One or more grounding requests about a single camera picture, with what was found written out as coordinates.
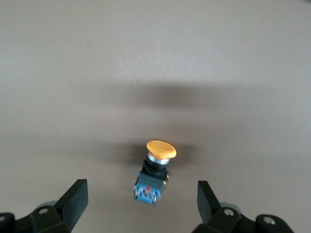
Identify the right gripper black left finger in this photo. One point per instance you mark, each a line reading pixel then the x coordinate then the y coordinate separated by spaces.
pixel 73 201

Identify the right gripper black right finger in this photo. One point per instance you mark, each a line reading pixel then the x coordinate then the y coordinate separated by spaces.
pixel 209 206

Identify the orange mushroom push button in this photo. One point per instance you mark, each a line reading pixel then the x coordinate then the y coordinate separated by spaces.
pixel 155 170

